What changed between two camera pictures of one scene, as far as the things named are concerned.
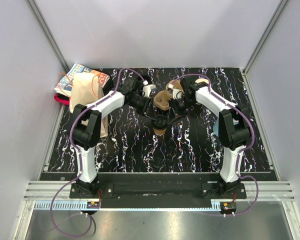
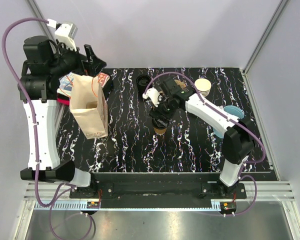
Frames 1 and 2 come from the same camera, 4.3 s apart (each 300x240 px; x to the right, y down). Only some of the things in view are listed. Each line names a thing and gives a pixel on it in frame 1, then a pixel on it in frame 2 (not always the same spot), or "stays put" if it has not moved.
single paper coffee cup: (160, 132) stays put
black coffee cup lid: (159, 122) stays put
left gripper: (147, 101) -> (92, 65)
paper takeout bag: (86, 89) stays put
